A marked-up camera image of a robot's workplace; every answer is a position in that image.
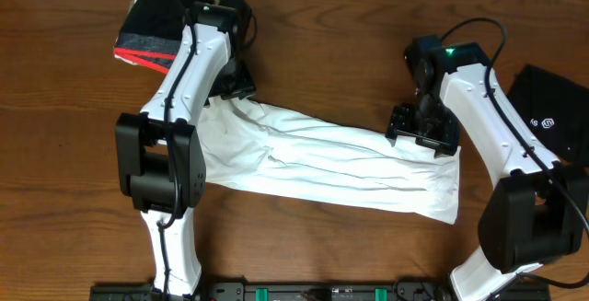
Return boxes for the white t-shirt pixel print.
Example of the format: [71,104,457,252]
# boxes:
[197,98,460,224]

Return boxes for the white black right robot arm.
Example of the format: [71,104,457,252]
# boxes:
[386,36,588,300]

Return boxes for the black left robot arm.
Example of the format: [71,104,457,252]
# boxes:
[115,0,257,300]

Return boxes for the black folded garment pink trim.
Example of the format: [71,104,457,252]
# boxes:
[113,0,207,74]

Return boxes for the black t-shirt white logo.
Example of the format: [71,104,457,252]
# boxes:
[507,65,588,167]

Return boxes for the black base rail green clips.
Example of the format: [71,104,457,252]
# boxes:
[88,280,552,301]

